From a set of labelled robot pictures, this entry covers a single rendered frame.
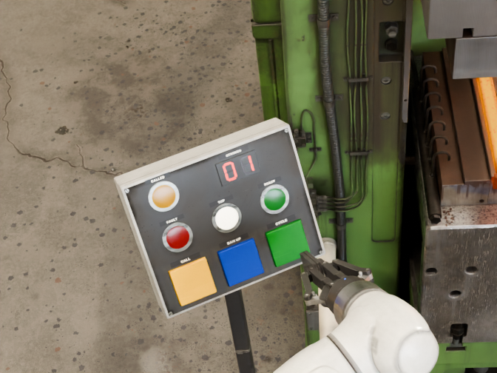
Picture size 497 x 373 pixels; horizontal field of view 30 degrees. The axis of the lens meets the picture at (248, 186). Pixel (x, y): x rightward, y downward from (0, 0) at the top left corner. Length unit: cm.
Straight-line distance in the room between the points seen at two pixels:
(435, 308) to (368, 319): 83
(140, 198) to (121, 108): 196
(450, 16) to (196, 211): 58
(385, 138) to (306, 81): 24
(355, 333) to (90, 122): 239
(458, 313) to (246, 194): 68
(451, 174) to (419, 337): 69
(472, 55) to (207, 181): 53
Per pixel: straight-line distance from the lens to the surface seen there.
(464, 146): 201
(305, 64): 187
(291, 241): 181
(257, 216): 178
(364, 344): 136
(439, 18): 164
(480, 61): 172
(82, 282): 312
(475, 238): 200
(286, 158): 177
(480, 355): 239
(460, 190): 196
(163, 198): 171
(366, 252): 233
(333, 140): 200
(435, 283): 211
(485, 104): 208
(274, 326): 291
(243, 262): 179
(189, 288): 178
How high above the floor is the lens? 243
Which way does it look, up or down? 48 degrees down
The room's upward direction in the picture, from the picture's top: 8 degrees counter-clockwise
